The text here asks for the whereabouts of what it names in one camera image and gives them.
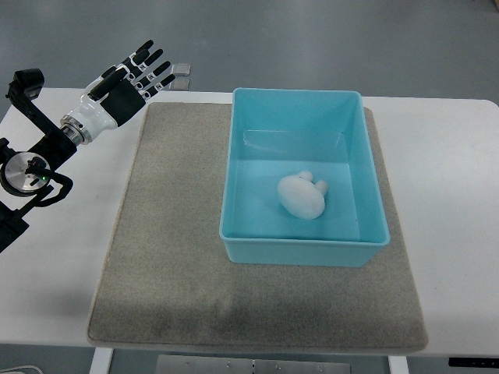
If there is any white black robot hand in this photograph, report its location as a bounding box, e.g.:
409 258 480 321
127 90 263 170
60 40 175 146

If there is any white bunny toy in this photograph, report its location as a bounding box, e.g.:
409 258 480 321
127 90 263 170
276 171 329 221

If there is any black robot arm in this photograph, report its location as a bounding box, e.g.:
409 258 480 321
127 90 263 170
1 69 76 250

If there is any light blue plastic box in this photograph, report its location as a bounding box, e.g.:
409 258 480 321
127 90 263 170
219 88 391 267

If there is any lower metal floor plate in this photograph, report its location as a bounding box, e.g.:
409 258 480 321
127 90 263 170
170 78 190 91

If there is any metal floor plate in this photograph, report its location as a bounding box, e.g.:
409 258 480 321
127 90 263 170
171 63 191 76
170 78 190 91

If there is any upper metal floor plate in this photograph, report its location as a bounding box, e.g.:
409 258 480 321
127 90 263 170
171 63 191 76

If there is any grey felt mat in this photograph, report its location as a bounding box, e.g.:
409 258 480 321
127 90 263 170
87 103 428 355

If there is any white left table leg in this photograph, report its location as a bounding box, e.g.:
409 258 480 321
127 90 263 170
89 348 114 374

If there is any white table leg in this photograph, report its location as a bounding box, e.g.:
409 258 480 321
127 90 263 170
388 356 409 374
89 348 114 374

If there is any white right table leg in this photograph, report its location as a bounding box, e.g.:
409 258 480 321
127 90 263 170
388 356 409 374

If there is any black table control panel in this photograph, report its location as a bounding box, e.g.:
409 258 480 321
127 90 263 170
448 357 499 369

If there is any metal table base plate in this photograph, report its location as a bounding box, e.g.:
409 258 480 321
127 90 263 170
155 355 352 374

